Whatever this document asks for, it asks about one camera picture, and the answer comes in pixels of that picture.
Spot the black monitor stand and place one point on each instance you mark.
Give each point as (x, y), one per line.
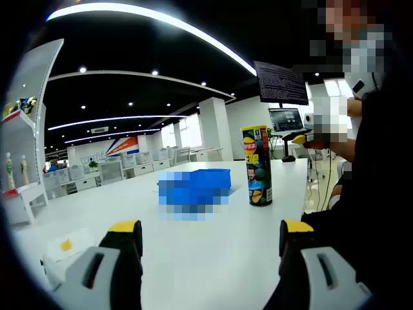
(288, 151)

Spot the row of white office desks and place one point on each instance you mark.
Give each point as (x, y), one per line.
(135, 164)

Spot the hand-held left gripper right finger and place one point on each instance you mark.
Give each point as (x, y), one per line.
(342, 290)

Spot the black computer monitor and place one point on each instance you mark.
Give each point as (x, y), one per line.
(280, 84)

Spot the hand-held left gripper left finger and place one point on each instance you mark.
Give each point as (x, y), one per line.
(74, 290)

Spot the green potted plant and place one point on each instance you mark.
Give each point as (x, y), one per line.
(271, 142)

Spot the white display shelf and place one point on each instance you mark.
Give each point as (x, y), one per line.
(22, 145)

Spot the white chest device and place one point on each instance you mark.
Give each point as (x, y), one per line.
(368, 80)

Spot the colourful toy pile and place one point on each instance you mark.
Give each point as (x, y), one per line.
(27, 104)

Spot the white table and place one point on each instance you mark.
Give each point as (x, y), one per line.
(200, 258)

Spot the red blue wall poster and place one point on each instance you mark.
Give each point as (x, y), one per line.
(124, 147)

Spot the blue plastic box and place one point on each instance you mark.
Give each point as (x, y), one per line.
(213, 177)

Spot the white tissue paper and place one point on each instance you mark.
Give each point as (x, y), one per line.
(80, 239)

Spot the white green bottle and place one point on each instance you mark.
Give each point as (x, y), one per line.
(24, 169)
(9, 171)

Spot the dark green chip container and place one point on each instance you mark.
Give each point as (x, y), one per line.
(259, 168)

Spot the small yellow scrap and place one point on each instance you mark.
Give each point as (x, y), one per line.
(66, 244)

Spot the person's black clothing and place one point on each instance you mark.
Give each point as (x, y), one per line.
(380, 181)

